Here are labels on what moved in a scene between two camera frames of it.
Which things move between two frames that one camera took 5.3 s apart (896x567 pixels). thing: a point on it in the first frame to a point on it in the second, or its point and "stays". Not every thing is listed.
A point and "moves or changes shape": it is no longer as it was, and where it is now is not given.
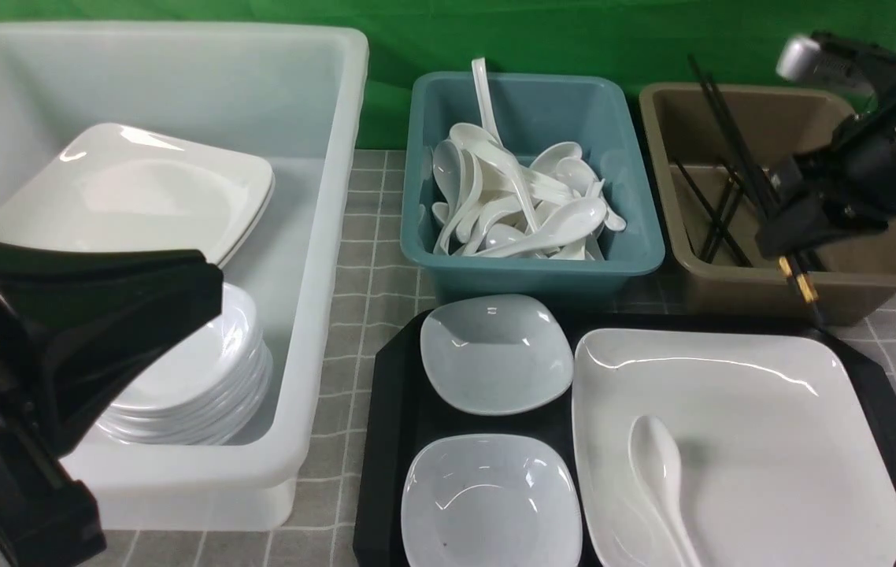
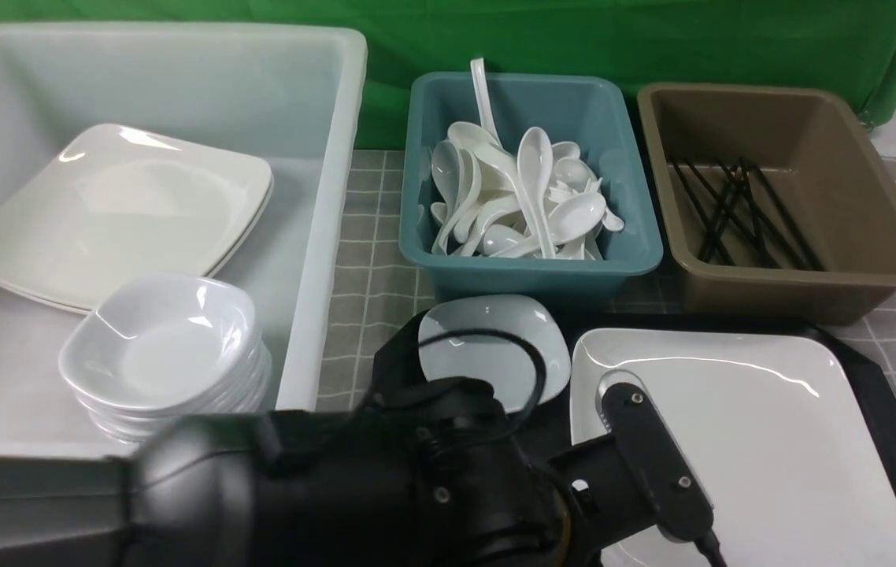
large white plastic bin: x=290 y=98 stays
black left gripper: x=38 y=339 to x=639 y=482
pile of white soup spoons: x=492 y=203 stays
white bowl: x=495 y=354 stays
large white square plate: x=728 y=449 stays
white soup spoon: x=655 y=458 moves or changes shape
